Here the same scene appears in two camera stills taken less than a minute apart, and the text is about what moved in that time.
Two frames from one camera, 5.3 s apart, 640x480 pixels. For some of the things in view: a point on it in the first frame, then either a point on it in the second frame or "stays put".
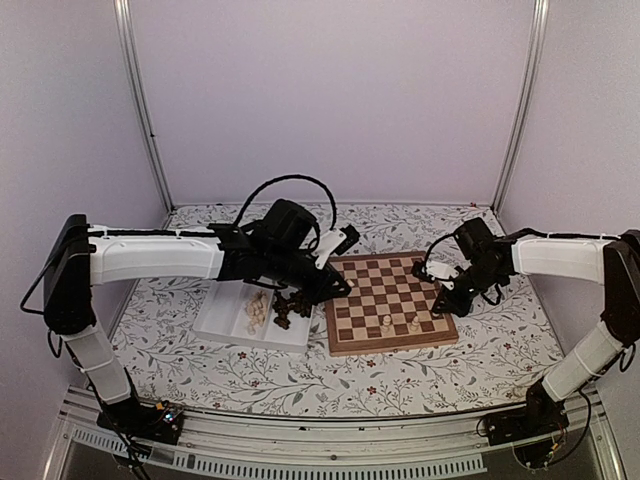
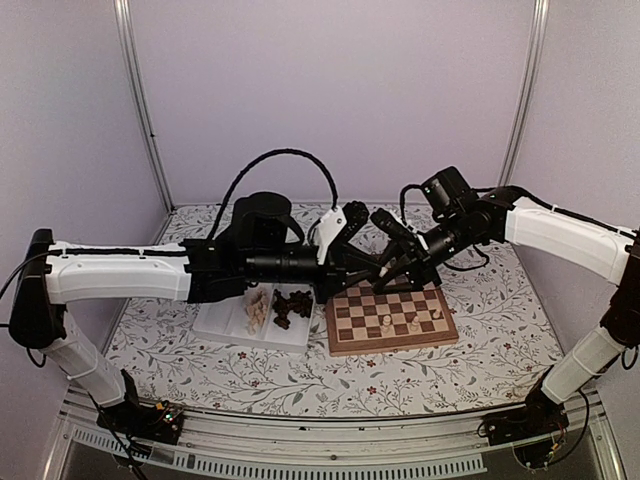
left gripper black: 324,291 to 339,263
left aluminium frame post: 122,20 stays put
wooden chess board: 388,307 stays put
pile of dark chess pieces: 296,301 stays put
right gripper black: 459,307 to 413,261
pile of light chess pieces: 256,310 stays put
